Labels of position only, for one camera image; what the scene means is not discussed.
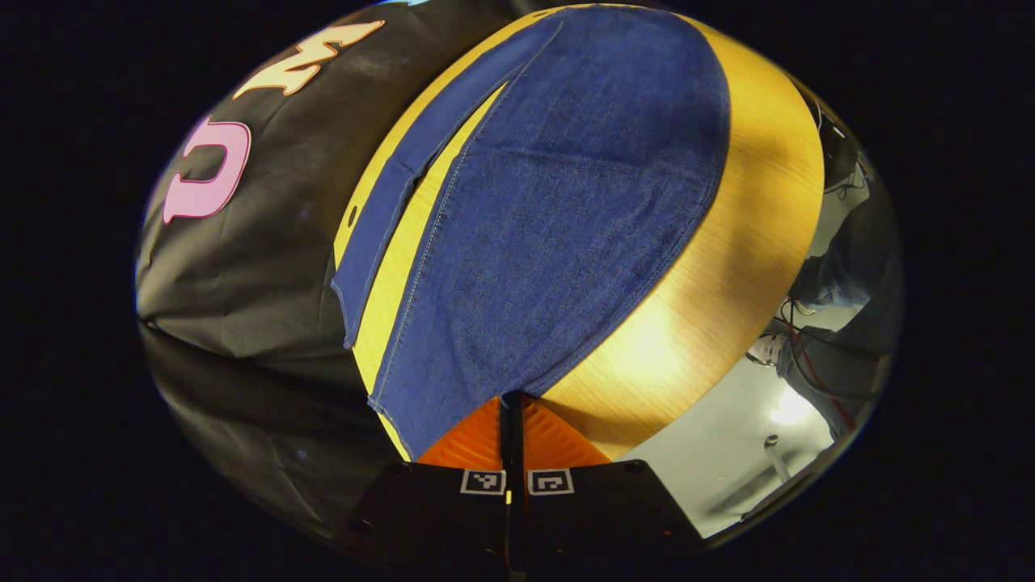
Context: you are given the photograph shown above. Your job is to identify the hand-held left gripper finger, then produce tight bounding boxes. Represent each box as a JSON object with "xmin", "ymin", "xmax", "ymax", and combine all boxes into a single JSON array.
[
  {"xmin": 348, "ymin": 394, "xmax": 514, "ymax": 579},
  {"xmin": 513, "ymin": 394, "xmax": 704, "ymax": 579}
]

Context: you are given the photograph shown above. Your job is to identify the blue denim jeans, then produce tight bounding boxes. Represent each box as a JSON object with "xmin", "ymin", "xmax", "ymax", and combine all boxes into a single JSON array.
[{"xmin": 330, "ymin": 4, "xmax": 733, "ymax": 462}]

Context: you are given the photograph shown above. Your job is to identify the white table leg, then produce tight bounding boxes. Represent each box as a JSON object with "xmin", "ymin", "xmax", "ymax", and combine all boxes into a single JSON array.
[{"xmin": 763, "ymin": 434, "xmax": 797, "ymax": 487}]

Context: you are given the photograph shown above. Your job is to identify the white sneaker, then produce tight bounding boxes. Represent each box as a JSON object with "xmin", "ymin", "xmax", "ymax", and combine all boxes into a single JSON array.
[{"xmin": 746, "ymin": 333, "xmax": 785, "ymax": 369}]

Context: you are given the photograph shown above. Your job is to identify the black backdrop cloth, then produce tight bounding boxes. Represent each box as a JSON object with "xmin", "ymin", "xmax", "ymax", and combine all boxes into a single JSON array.
[{"xmin": 133, "ymin": 0, "xmax": 534, "ymax": 542}]

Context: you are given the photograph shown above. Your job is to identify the person's leg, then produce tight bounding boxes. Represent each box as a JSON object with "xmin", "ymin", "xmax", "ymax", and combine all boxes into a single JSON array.
[
  {"xmin": 788, "ymin": 182, "xmax": 902, "ymax": 312},
  {"xmin": 775, "ymin": 303, "xmax": 897, "ymax": 441}
]

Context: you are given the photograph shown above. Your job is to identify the red cable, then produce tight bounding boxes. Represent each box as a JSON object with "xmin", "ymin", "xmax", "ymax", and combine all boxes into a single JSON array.
[{"xmin": 788, "ymin": 323, "xmax": 856, "ymax": 431}]

